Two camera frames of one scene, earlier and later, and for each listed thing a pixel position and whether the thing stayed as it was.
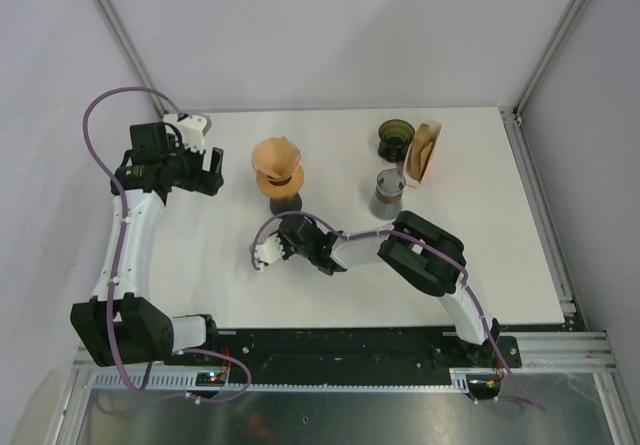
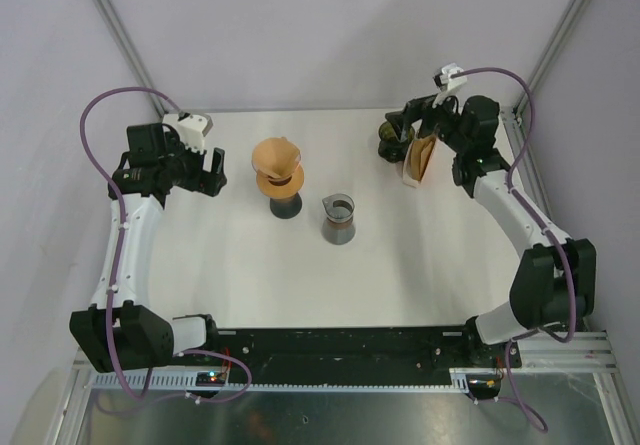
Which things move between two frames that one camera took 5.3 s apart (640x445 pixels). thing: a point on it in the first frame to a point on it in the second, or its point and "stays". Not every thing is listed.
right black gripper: (288, 252) to (420, 109)
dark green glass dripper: (395, 137) stays
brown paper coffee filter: (276, 156) stays
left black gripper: (203, 181) stays
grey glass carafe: (387, 200) to (339, 226)
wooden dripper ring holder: (280, 191) stays
